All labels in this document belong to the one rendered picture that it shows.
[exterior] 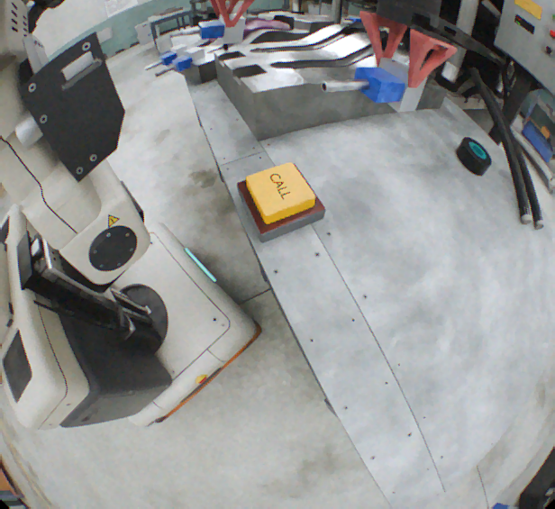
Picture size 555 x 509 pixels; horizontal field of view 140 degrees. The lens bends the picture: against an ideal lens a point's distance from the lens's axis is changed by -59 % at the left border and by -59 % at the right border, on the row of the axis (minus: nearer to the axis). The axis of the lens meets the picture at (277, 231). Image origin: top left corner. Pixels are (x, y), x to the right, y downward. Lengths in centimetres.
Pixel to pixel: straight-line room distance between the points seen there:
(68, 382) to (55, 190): 29
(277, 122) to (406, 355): 35
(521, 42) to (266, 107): 91
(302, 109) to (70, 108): 32
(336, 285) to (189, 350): 63
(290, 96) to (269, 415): 106
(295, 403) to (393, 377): 82
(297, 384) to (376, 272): 83
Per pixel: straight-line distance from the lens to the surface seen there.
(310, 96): 38
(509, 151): 62
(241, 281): 110
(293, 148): 37
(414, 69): 27
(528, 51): 99
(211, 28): 46
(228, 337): 78
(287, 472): 121
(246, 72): 44
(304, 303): 25
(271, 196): 26
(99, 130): 31
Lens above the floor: 104
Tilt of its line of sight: 61 degrees down
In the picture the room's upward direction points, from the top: 1 degrees counter-clockwise
